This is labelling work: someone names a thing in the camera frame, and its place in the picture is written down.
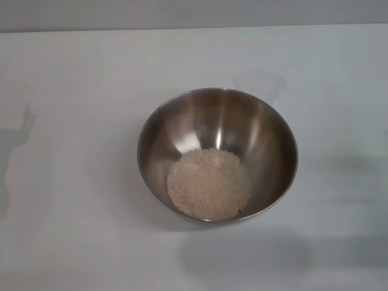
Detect stainless steel mixing bowl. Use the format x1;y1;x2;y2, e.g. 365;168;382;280
136;87;299;227

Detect white rice grains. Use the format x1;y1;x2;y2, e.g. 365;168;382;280
167;148;252;221

